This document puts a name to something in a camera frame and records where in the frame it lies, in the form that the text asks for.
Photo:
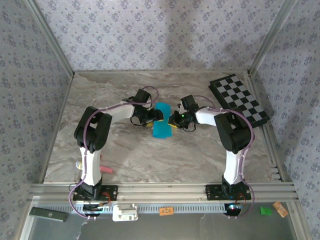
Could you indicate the blue cloth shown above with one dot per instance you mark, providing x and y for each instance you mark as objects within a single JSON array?
[{"x": 162, "y": 130}]

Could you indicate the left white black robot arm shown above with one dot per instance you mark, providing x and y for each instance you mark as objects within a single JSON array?
[{"x": 91, "y": 165}]

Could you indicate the black grey chessboard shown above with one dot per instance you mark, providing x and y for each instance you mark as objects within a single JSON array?
[{"x": 240, "y": 100}]

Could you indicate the pink marker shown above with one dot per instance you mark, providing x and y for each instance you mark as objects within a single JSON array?
[{"x": 107, "y": 170}]

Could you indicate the white yellow small object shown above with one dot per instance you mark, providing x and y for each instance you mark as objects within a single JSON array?
[{"x": 78, "y": 165}]

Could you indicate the orange label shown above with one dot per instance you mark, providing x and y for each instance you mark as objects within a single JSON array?
[{"x": 166, "y": 211}]

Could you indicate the small brown box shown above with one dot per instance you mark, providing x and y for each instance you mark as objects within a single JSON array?
[{"x": 280, "y": 209}]

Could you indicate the black flat bar device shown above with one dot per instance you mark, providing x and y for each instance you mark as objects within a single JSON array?
[{"x": 48, "y": 214}]

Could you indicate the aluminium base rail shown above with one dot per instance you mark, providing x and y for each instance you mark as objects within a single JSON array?
[{"x": 162, "y": 192}]

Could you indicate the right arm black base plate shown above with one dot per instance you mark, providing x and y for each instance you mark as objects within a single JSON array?
[{"x": 212, "y": 192}]

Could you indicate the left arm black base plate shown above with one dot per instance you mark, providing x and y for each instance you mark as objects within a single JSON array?
[{"x": 110, "y": 192}]

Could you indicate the aluminium side rail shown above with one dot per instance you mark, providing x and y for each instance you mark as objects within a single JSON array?
[
  {"x": 271, "y": 150},
  {"x": 57, "y": 125}
]

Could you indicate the white plastic bracket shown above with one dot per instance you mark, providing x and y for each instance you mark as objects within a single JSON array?
[{"x": 125, "y": 212}]

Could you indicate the aluminium frame post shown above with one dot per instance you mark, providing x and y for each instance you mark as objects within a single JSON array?
[
  {"x": 52, "y": 37},
  {"x": 271, "y": 37}
]

